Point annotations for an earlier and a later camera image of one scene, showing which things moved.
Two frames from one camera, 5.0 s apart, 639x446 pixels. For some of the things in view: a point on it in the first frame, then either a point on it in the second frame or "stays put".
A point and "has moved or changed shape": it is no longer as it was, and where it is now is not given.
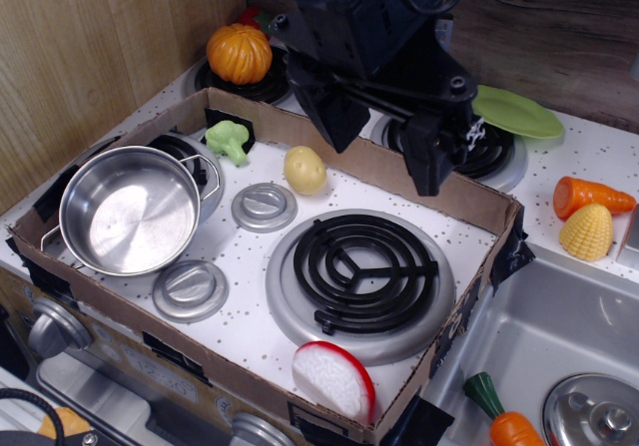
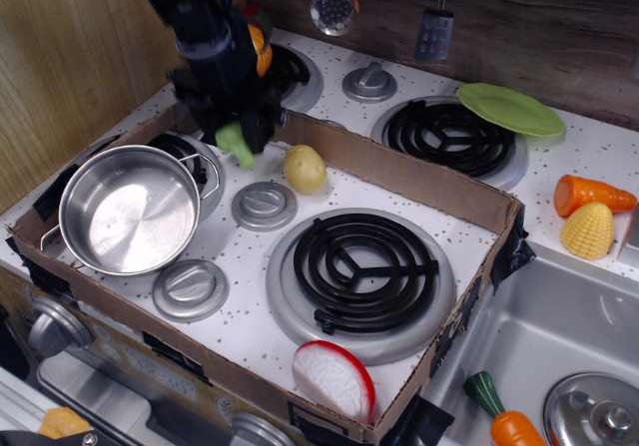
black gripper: x=363 y=38 to x=217 y=70
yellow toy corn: x=586 y=232 stays put
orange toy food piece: x=72 y=423 stays put
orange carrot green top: x=507 y=428 stays put
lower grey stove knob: x=190 y=290 stays put
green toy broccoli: x=228 y=137 has moved or changed shape
